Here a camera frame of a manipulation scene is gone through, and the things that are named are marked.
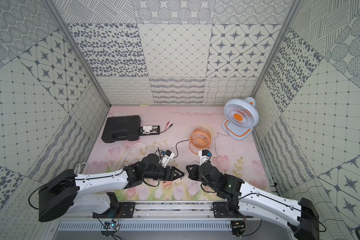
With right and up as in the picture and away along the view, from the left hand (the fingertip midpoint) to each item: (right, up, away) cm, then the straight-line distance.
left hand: (183, 171), depth 73 cm
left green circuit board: (-35, -26, -4) cm, 43 cm away
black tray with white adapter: (-24, +19, +29) cm, 42 cm away
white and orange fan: (+34, +27, +13) cm, 46 cm away
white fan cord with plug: (+20, +12, +22) cm, 33 cm away
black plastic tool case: (-43, +20, +27) cm, 55 cm away
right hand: (+2, +1, +2) cm, 2 cm away
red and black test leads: (-13, +21, +35) cm, 43 cm away
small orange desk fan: (+10, +14, +18) cm, 25 cm away
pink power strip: (-10, -10, +8) cm, 16 cm away
